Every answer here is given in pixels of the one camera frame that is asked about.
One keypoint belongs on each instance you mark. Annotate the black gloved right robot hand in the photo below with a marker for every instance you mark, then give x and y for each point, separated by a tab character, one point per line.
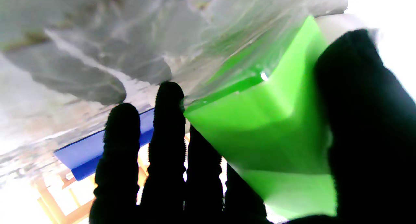
364	136

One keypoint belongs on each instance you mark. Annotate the green square jar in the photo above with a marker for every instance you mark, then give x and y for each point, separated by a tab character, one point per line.
269	130

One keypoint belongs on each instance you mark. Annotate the blue plastic scraper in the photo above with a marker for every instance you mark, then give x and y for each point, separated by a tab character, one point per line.
84	155

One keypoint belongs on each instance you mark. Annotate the printed room backdrop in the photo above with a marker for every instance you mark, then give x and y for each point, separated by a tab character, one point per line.
26	204

